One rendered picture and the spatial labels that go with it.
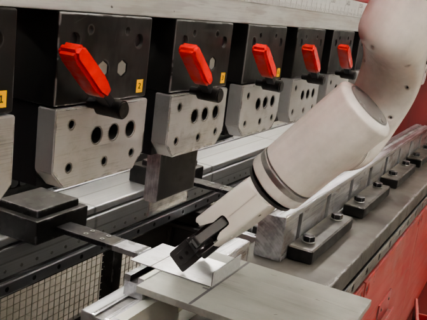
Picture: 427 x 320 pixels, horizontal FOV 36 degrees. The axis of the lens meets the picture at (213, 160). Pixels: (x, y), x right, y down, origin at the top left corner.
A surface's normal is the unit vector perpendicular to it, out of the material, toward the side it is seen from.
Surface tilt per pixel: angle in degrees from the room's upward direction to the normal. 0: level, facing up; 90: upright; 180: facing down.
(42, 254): 90
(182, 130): 90
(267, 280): 0
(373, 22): 82
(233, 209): 90
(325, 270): 0
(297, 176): 103
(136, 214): 90
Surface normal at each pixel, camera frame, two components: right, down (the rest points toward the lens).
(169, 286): 0.12, -0.97
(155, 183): -0.46, 0.15
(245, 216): -0.25, 0.25
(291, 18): 0.88, 0.21
